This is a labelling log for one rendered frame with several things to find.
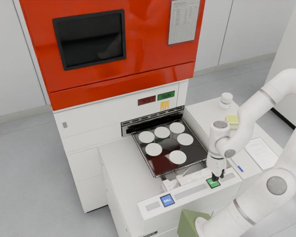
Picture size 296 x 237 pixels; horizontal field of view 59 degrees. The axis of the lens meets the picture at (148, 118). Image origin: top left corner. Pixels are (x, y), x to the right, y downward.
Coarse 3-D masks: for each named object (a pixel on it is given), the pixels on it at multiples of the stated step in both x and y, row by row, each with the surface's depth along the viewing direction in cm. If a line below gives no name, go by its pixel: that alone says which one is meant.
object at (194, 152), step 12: (180, 120) 174; (144, 144) 158; (168, 144) 159; (180, 144) 159; (192, 144) 159; (156, 156) 152; (168, 156) 152; (192, 156) 152; (204, 156) 152; (156, 168) 145; (168, 168) 145
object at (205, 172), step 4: (204, 168) 148; (208, 168) 148; (196, 172) 146; (200, 172) 146; (204, 172) 146; (208, 172) 147; (184, 176) 144; (188, 176) 144; (192, 176) 144; (196, 176) 144; (200, 176) 144; (204, 176) 144; (172, 180) 142; (188, 180) 142; (192, 180) 142; (172, 184) 140
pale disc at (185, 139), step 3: (180, 135) 164; (183, 135) 164; (186, 135) 164; (189, 135) 164; (177, 138) 162; (180, 138) 162; (183, 138) 162; (186, 138) 162; (189, 138) 162; (192, 138) 163; (180, 141) 161; (183, 141) 161; (186, 141) 161; (189, 141) 161; (192, 141) 161; (183, 144) 159; (186, 144) 159; (189, 144) 159
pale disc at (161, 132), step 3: (156, 129) 168; (159, 129) 168; (162, 129) 168; (165, 129) 168; (168, 129) 168; (156, 132) 166; (159, 132) 166; (162, 132) 166; (165, 132) 166; (168, 132) 166; (156, 135) 164; (159, 135) 164; (162, 135) 164; (165, 135) 164; (168, 135) 164
